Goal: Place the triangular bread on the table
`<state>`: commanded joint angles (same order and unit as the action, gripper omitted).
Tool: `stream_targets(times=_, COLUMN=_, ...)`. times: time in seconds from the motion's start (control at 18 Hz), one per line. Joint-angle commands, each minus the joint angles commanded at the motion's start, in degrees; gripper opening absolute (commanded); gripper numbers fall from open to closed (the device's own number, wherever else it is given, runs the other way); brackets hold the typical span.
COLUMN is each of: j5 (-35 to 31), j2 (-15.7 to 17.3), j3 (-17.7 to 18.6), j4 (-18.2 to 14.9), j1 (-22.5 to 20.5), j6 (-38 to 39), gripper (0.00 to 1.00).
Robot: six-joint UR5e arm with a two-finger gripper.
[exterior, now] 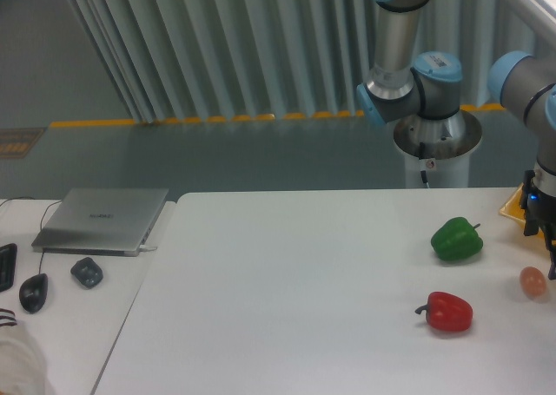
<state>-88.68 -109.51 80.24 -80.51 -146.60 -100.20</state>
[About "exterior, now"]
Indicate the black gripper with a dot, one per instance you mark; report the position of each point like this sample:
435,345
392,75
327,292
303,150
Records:
538,201

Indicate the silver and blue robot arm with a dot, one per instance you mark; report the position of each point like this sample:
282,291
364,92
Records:
422,94

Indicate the white sleeved forearm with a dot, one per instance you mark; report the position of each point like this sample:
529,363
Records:
22,369

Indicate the yellow plastic basket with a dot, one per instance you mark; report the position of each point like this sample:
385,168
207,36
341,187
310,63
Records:
512,210

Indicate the brown egg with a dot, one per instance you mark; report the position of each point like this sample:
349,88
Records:
532,282

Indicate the green bell pepper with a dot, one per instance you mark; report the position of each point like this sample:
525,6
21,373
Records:
456,240

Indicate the red bell pepper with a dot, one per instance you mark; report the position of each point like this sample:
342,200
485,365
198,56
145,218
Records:
447,312

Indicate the grey pleated curtain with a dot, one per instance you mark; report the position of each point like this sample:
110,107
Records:
218,60

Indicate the silver laptop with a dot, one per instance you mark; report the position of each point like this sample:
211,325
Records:
102,221

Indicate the dark grey small device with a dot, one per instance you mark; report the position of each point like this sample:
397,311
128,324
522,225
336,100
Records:
87,272

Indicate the black computer mouse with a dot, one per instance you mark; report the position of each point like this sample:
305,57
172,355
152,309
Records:
33,293

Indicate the black keyboard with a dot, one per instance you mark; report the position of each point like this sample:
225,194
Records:
8,261

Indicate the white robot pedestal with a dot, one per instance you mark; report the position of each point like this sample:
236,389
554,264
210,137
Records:
437,154

